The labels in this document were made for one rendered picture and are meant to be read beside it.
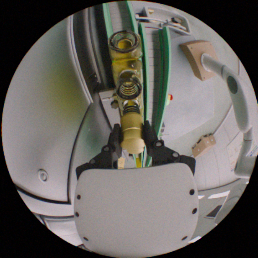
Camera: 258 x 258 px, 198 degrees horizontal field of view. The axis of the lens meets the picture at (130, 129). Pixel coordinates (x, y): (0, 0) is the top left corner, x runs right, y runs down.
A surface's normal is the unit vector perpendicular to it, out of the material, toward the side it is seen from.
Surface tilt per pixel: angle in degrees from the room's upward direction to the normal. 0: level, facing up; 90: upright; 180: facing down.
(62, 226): 90
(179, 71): 0
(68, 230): 90
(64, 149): 90
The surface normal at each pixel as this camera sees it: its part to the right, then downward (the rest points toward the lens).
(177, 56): 0.04, 0.79
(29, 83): 0.99, -0.11
